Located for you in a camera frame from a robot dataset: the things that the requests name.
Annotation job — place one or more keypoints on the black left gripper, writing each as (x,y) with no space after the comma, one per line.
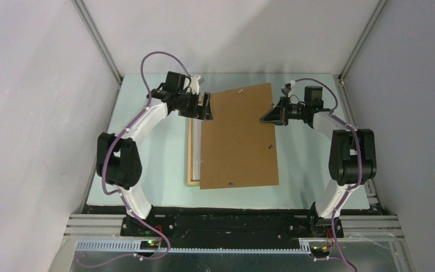
(195,111)

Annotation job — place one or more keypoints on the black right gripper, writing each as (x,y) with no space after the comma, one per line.
(279,114)

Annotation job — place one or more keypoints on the beach landscape photo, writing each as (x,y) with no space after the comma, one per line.
(196,142)

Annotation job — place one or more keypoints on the brown cardboard backing board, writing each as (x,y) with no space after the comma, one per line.
(237,149)

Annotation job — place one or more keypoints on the wooden picture frame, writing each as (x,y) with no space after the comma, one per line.
(189,178)

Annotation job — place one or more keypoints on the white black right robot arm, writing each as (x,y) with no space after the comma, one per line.
(352,159)

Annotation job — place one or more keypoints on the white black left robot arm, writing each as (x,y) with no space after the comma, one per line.
(118,159)

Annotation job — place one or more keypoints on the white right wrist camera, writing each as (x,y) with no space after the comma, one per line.
(288,89)

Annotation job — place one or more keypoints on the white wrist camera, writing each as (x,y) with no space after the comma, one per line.
(288,89)
(194,84)

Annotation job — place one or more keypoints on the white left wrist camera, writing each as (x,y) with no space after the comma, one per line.
(194,84)

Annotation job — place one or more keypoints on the grey slotted cable duct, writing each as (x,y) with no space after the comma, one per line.
(138,246)

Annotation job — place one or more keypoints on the right aluminium corner post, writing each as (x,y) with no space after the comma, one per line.
(366,31)

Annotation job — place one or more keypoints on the aluminium corner post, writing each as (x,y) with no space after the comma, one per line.
(97,38)
(366,31)

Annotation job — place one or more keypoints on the left aluminium corner post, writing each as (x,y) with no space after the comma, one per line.
(97,38)

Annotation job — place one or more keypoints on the aluminium front rail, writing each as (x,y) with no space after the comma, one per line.
(181,228)

